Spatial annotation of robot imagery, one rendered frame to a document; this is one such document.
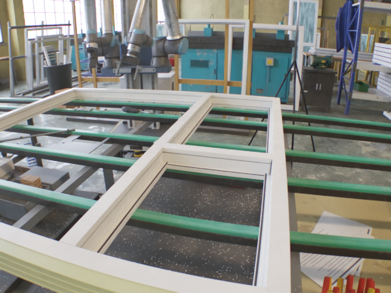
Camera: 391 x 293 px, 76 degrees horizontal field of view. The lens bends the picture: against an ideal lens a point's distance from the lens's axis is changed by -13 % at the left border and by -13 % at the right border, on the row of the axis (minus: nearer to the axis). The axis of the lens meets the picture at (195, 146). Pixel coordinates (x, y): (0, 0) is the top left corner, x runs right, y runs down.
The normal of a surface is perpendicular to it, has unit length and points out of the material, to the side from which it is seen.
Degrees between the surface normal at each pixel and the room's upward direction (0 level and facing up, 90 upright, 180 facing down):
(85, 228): 0
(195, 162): 90
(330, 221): 0
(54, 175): 0
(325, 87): 90
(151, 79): 90
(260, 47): 90
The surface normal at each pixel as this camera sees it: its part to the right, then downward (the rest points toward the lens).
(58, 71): 0.45, 0.42
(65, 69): 0.86, 0.26
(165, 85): -0.08, 0.40
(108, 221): 0.97, 0.10
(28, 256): 0.00, -0.92
